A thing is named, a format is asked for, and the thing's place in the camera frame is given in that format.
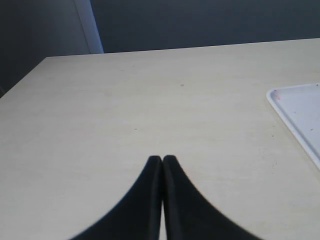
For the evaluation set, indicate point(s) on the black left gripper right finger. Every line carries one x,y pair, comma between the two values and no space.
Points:
188,215

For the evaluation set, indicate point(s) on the white rectangular plastic tray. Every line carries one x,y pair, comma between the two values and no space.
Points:
298,107

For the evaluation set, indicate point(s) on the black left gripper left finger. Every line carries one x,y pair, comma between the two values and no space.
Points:
137,216

